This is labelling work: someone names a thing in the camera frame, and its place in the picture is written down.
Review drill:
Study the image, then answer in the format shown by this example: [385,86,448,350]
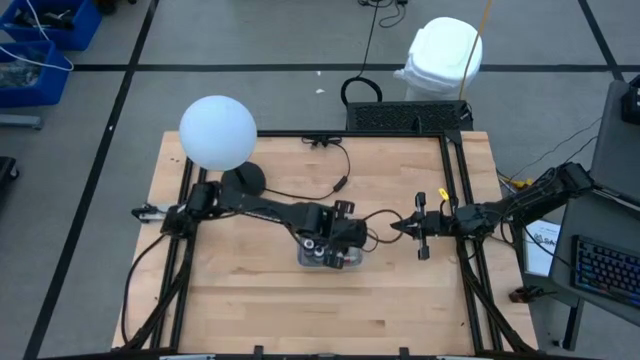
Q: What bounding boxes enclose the black lamp power cable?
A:
[263,135,352,202]

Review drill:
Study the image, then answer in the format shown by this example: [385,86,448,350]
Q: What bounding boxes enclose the yellow wire bundle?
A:
[499,174,531,191]

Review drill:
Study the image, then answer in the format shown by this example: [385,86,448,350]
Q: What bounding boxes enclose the grey plastic tray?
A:
[296,234,363,268]

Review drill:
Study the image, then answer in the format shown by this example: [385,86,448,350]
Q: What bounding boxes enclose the grey desk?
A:
[548,185,640,351]
[588,79,640,204]

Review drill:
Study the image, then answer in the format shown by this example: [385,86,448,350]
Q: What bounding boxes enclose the yellow hanging cable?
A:
[458,0,495,100]

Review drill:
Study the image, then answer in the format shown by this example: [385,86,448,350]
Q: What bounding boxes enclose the black aluminium table frame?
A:
[113,128,539,360]

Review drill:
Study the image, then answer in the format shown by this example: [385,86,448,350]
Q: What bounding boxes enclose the black desktop device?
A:
[621,74,640,125]

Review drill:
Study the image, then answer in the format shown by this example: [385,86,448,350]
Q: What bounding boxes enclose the grey metal bar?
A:
[0,115,44,130]

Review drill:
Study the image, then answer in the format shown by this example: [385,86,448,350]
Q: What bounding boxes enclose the white lined trash bin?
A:
[392,16,484,101]

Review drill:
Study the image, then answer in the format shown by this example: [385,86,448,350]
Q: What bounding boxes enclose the black brown clamp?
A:
[508,284,551,305]

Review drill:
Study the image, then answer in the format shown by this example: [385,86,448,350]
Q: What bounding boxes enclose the black left wrist camera cable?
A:
[360,208,404,252]

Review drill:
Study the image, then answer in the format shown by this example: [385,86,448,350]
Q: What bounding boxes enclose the white printed paper sheet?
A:
[522,218,562,278]

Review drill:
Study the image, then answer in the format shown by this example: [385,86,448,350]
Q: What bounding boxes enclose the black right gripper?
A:
[390,192,457,261]

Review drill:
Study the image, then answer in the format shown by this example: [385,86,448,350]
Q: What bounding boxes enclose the white globe table lamp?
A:
[178,94,268,199]

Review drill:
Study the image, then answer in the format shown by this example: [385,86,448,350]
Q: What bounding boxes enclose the black floor cable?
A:
[340,0,384,107]

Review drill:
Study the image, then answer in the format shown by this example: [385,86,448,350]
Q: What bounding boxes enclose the black perforated computer case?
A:
[344,99,475,134]

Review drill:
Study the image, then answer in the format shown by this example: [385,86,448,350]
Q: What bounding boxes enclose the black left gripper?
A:
[302,200,369,270]

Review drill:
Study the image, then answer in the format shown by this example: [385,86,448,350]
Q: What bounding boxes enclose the backlit black keyboard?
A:
[571,234,640,307]

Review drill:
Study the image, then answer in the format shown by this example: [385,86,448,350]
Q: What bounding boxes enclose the blue storage bin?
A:
[0,0,104,52]
[0,40,72,109]

